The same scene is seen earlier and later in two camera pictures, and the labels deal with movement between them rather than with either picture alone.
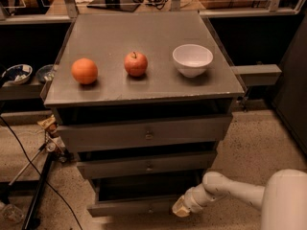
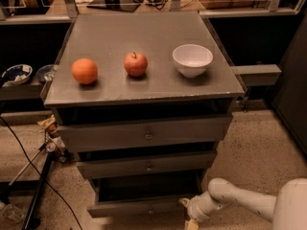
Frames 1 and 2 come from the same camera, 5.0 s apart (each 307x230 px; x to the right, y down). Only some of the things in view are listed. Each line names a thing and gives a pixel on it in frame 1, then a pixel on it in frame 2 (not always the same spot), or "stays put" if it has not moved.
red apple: (135, 63) stays put
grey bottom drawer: (139, 195) stays put
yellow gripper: (191, 201) to (194, 209)
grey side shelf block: (258, 74) stays put
